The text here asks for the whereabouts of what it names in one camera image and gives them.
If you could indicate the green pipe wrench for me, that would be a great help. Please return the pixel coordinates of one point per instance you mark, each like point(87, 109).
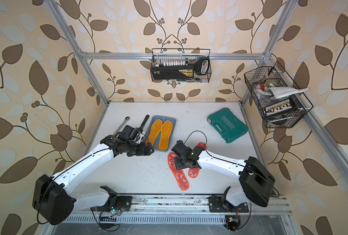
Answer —
point(143, 123)

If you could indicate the black wire basket back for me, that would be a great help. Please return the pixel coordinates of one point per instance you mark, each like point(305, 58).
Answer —
point(181, 65)

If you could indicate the yellow insole horizontal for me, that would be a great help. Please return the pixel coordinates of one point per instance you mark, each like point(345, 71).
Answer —
point(154, 131)

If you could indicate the white folded paper bag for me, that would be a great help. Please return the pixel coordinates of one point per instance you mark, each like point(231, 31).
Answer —
point(282, 92)

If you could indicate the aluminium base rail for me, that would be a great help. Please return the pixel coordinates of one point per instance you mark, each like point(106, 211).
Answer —
point(176, 209)

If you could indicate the socket bit set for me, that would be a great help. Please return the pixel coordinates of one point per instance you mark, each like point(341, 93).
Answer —
point(280, 107)

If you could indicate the black yellow tool box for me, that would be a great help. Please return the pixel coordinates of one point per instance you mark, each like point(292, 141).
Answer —
point(173, 73)

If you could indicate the red insole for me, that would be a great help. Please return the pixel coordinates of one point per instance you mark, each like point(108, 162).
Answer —
point(193, 172)
point(178, 174)

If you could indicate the silver combination wrench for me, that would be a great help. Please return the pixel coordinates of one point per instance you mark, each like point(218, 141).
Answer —
point(126, 119)

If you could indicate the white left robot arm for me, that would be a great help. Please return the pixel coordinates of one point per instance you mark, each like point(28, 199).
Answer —
point(54, 196)

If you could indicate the yellow insole vertical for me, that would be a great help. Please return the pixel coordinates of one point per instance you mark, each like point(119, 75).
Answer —
point(165, 134)

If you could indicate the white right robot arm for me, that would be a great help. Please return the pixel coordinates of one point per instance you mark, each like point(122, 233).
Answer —
point(254, 181)

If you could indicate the aluminium frame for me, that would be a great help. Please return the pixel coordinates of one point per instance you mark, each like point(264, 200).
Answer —
point(324, 137)

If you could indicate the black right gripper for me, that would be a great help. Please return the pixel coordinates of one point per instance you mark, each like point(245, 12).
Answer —
point(178, 164)

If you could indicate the green plastic tool case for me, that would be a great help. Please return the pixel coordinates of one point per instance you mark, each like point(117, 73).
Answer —
point(227, 125)

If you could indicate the black wire basket right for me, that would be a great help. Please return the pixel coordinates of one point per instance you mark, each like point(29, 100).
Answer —
point(260, 79)

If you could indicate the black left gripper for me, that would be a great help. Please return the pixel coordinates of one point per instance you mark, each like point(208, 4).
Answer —
point(144, 152)

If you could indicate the black wire basket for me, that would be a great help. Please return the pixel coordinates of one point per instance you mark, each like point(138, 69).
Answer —
point(181, 65)
point(260, 79)

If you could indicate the grey-blue storage tray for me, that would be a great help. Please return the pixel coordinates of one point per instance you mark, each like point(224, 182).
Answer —
point(163, 118)

